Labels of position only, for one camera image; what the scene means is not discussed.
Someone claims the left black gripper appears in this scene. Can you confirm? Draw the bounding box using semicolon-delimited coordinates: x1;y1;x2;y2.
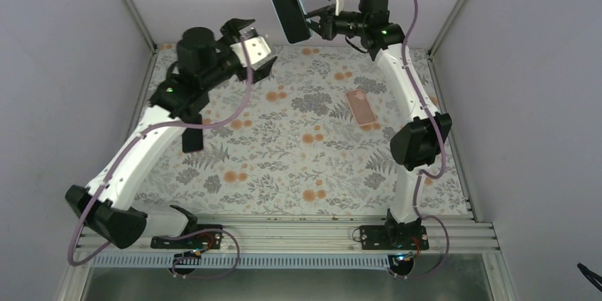
202;19;277;91

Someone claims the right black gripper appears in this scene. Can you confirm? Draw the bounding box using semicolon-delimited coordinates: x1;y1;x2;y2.
300;4;368;40

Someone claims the purple phone black screen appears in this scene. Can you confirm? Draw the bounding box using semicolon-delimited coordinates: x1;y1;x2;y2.
182;128;204;154

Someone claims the pink phone case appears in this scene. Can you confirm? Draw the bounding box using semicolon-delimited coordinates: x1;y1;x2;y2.
345;89;377;126

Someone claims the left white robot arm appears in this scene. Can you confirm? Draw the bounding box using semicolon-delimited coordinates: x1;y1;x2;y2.
65;18;275;248

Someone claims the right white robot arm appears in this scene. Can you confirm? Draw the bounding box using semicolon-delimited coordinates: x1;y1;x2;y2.
306;0;452;249

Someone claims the black object at right edge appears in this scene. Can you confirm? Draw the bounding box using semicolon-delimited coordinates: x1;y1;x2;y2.
577;263;602;292

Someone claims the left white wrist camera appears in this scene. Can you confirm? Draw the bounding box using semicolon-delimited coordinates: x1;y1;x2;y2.
230;28;274;70

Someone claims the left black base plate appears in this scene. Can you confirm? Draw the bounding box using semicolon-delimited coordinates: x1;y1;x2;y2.
150;224;224;251

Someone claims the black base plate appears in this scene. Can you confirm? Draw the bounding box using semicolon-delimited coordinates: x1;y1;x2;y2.
359;225;429;251
150;224;224;251

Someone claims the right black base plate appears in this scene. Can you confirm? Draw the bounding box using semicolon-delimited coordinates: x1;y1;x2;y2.
359;225;429;251

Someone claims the white slotted cable duct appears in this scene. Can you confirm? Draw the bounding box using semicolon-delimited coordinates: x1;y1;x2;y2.
92;253;390;270

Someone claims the aluminium mounting rail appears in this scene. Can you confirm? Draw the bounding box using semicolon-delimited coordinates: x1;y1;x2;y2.
75;216;501;255

